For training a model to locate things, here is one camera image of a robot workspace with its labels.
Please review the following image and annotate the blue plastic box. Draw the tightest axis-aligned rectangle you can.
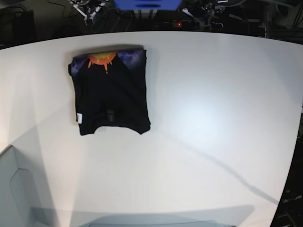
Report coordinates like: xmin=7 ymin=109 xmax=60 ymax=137
xmin=114 ymin=0 xmax=182 ymax=11

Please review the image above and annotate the black power strip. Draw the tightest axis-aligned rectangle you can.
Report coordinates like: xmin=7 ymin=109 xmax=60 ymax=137
xmin=159 ymin=20 xmax=223 ymax=32

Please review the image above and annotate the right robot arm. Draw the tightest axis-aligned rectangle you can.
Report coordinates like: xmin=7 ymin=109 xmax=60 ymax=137
xmin=69 ymin=0 xmax=114 ymax=26

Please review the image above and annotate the grey bin at table corner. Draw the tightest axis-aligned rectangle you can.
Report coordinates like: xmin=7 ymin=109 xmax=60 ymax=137
xmin=0 ymin=145 xmax=57 ymax=227

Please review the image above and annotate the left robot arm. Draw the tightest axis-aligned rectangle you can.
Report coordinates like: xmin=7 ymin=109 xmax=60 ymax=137
xmin=178 ymin=0 xmax=246 ymax=32

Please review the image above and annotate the black T-shirt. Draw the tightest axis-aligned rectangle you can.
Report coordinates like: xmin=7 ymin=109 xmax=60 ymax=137
xmin=68 ymin=49 xmax=151 ymax=136

